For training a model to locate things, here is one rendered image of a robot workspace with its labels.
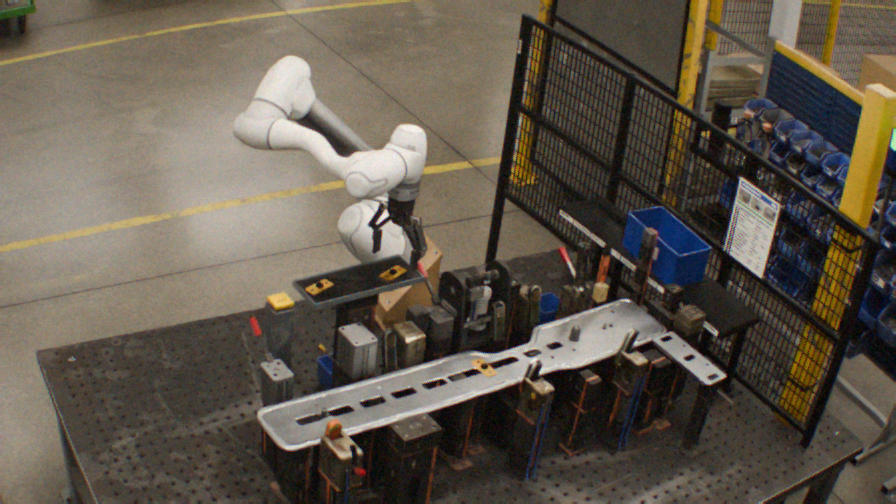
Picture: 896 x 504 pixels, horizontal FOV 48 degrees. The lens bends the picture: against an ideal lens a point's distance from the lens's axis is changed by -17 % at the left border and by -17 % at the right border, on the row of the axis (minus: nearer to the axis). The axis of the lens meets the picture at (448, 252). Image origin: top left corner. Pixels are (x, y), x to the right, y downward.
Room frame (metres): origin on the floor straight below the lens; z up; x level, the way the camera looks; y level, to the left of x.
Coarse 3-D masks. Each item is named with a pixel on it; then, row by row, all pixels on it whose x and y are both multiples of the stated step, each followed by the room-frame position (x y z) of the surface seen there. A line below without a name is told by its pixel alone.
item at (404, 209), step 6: (390, 198) 2.96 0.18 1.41; (390, 204) 2.96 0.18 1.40; (396, 204) 2.95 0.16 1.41; (402, 204) 2.95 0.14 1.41; (408, 204) 2.95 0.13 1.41; (414, 204) 2.98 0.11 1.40; (390, 210) 2.99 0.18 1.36; (396, 210) 2.95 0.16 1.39; (402, 210) 2.95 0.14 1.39; (408, 210) 2.96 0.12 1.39; (396, 216) 2.98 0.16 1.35; (402, 216) 2.96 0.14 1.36; (408, 216) 2.96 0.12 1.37; (396, 222) 2.97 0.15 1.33; (408, 222) 2.96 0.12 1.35
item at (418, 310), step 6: (414, 306) 2.93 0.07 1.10; (420, 306) 2.93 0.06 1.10; (408, 312) 2.91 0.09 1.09; (414, 312) 2.89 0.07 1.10; (420, 312) 2.90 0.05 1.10; (426, 312) 2.91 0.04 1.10; (408, 318) 2.91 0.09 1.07; (414, 318) 2.89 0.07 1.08; (420, 318) 2.89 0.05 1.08; (426, 318) 2.90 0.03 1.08; (420, 324) 2.89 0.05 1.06; (426, 324) 2.91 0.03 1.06
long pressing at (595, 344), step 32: (576, 320) 3.12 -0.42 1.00; (608, 320) 3.14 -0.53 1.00; (640, 320) 3.17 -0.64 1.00; (480, 352) 2.88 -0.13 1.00; (512, 352) 2.90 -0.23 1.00; (544, 352) 2.92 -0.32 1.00; (576, 352) 2.94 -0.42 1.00; (608, 352) 2.97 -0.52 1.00; (352, 384) 2.63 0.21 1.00; (384, 384) 2.66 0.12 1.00; (416, 384) 2.68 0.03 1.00; (448, 384) 2.70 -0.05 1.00; (480, 384) 2.72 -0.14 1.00; (512, 384) 2.75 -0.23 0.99; (288, 416) 2.44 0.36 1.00; (320, 416) 2.47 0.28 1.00; (352, 416) 2.49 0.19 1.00; (384, 416) 2.51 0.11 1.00; (288, 448) 2.31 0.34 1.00
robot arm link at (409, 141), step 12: (396, 132) 2.96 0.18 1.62; (408, 132) 2.95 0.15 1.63; (420, 132) 2.97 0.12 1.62; (396, 144) 2.94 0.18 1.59; (408, 144) 2.93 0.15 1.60; (420, 144) 2.95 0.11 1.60; (408, 156) 2.92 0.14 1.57; (420, 156) 2.94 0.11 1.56; (408, 168) 2.90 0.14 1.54; (420, 168) 2.95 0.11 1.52; (408, 180) 2.93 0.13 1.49
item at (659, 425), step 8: (672, 360) 3.01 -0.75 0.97; (672, 368) 3.00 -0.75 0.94; (672, 376) 3.02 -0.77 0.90; (664, 384) 3.01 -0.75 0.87; (672, 384) 3.02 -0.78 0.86; (664, 392) 3.01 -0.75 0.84; (664, 400) 3.01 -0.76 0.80; (656, 408) 3.02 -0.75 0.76; (664, 408) 3.02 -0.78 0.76; (656, 416) 3.01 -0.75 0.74; (656, 424) 3.01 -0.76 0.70; (664, 424) 3.01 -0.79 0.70
